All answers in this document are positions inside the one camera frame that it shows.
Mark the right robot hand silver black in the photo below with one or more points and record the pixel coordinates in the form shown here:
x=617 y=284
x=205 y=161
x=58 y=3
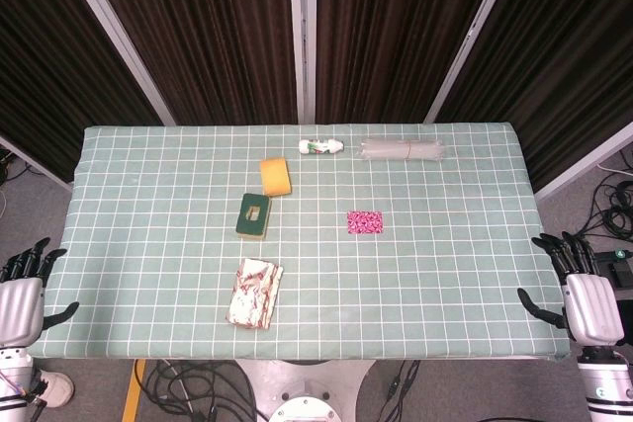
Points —
x=591 y=308

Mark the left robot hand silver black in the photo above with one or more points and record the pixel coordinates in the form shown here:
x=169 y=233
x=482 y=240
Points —
x=17 y=303

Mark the pink patterned packet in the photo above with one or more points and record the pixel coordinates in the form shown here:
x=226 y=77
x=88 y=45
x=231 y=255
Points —
x=364 y=222

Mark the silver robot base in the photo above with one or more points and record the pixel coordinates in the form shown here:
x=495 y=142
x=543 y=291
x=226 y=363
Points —
x=301 y=387

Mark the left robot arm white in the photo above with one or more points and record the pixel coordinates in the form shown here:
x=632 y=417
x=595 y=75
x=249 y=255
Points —
x=12 y=382

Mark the black foot pedal unit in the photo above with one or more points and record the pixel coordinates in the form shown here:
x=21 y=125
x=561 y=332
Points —
x=620 y=266

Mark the white shoe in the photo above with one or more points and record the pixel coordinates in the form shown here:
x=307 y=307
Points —
x=57 y=389

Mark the green checked tablecloth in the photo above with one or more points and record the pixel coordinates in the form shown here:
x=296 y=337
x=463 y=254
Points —
x=148 y=264

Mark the yellow floor tape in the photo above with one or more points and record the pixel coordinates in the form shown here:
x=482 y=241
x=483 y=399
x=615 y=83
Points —
x=133 y=390

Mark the silver foil bag red print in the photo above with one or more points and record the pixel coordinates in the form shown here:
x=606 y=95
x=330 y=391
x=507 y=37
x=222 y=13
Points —
x=253 y=301

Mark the green-topped sponge with hole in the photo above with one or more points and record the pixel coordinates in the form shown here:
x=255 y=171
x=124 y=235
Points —
x=247 y=227

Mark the bundle of clear straws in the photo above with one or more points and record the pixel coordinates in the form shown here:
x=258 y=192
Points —
x=400 y=150

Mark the dark brown curtain panel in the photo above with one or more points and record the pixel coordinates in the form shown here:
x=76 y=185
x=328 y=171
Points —
x=390 y=31
x=198 y=31
x=569 y=56
x=44 y=46

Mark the yellow sponge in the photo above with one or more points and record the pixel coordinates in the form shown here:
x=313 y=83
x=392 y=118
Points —
x=276 y=177

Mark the small white bottle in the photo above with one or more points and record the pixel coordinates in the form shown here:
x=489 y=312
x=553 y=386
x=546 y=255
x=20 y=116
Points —
x=320 y=146

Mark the white partition base rail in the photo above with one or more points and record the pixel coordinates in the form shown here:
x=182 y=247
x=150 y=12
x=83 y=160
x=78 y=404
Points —
x=34 y=162
x=583 y=162

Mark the white partition frame post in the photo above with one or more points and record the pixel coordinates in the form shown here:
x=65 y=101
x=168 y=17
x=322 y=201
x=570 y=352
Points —
x=116 y=36
x=472 y=41
x=302 y=36

